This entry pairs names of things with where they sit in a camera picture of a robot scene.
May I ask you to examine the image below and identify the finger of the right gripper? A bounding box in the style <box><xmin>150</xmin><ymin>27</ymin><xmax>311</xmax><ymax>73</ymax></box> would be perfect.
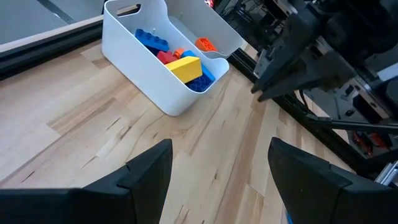
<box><xmin>257</xmin><ymin>51</ymin><xmax>356</xmax><ymax>103</ymax></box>
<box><xmin>251</xmin><ymin>14</ymin><xmax>322</xmax><ymax>93</ymax></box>

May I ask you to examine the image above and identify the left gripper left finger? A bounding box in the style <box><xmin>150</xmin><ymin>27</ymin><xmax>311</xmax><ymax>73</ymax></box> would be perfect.
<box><xmin>0</xmin><ymin>138</ymin><xmax>174</xmax><ymax>224</ymax></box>

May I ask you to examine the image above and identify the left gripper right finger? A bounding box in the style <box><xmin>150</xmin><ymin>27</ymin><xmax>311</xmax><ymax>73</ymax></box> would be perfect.
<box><xmin>267</xmin><ymin>136</ymin><xmax>398</xmax><ymax>224</ymax></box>

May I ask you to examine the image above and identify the orange-red studded brick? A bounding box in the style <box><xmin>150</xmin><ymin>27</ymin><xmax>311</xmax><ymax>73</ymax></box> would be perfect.
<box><xmin>194</xmin><ymin>37</ymin><xmax>219</xmax><ymax>52</ymax></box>

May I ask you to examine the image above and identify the blue plastic brick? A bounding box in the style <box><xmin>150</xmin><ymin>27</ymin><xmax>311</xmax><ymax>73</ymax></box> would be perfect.
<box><xmin>185</xmin><ymin>63</ymin><xmax>216</xmax><ymax>93</ymax></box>
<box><xmin>134</xmin><ymin>28</ymin><xmax>170</xmax><ymax>54</ymax></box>

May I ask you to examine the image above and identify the large yellow wooden block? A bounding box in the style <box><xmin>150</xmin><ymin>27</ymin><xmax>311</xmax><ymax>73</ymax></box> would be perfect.
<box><xmin>164</xmin><ymin>55</ymin><xmax>203</xmax><ymax>85</ymax></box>

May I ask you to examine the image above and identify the orange block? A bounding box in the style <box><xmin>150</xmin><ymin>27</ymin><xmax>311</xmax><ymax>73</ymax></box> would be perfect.
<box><xmin>172</xmin><ymin>47</ymin><xmax>186</xmax><ymax>60</ymax></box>

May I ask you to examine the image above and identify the red wooden arch block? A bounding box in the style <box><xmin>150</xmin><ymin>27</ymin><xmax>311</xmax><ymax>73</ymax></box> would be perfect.
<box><xmin>155</xmin><ymin>50</ymin><xmax>178</xmax><ymax>65</ymax></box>

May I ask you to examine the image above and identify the white plastic bin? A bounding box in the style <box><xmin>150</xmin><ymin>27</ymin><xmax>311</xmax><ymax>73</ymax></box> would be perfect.
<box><xmin>101</xmin><ymin>0</ymin><xmax>231</xmax><ymax>117</ymax></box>

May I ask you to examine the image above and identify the silver mounting bracket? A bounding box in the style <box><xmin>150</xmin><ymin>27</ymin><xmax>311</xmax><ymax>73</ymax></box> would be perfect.
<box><xmin>374</xmin><ymin>161</ymin><xmax>398</xmax><ymax>188</ymax></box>

